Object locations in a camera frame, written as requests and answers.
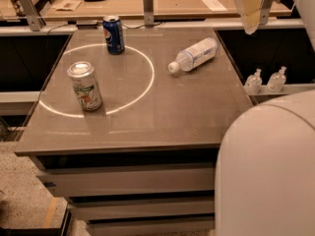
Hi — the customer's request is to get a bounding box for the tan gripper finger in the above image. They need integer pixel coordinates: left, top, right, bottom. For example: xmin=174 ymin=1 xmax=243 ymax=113
xmin=234 ymin=0 xmax=262 ymax=34

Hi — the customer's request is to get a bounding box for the clear plastic bottle blue label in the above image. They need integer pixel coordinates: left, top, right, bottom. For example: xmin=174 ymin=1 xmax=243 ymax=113
xmin=168 ymin=37 xmax=218 ymax=74

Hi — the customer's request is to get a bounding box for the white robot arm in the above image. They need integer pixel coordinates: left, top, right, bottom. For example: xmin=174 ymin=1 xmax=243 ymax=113
xmin=215 ymin=90 xmax=315 ymax=236

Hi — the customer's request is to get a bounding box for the left clear pump bottle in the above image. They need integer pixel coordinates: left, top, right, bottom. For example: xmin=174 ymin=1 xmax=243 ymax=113
xmin=244 ymin=69 xmax=262 ymax=94

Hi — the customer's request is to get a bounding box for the clear pump bottle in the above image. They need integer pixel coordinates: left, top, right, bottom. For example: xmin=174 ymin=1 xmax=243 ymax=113
xmin=244 ymin=69 xmax=262 ymax=94
xmin=267 ymin=66 xmax=286 ymax=92

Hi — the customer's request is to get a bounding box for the right clear pump bottle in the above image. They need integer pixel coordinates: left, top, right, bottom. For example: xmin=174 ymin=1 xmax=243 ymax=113
xmin=267 ymin=66 xmax=286 ymax=92

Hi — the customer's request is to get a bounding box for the white paper sheet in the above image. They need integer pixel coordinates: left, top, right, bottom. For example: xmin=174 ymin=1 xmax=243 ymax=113
xmin=202 ymin=0 xmax=226 ymax=12

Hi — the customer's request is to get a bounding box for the blue Pepsi can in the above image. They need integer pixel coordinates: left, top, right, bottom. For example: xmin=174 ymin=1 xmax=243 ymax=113
xmin=102 ymin=15 xmax=125 ymax=55

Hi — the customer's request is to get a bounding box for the grey drawer cabinet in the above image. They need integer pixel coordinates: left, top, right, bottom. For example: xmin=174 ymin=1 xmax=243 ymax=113
xmin=16 ymin=28 xmax=251 ymax=236

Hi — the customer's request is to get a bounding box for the small paper card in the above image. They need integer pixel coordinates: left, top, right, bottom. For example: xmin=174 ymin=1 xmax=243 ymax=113
xmin=53 ymin=0 xmax=81 ymax=11

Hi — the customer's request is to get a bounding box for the silver green soda can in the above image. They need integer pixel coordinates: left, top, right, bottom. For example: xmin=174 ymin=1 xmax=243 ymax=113
xmin=67 ymin=61 xmax=102 ymax=111

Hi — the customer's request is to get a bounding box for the middle metal bracket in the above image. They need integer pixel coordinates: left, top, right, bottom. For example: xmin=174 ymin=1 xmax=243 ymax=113
xmin=143 ymin=0 xmax=154 ymax=28

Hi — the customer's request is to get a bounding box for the left metal bracket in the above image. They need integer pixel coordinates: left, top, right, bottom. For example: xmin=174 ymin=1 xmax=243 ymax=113
xmin=19 ymin=0 xmax=42 ymax=31

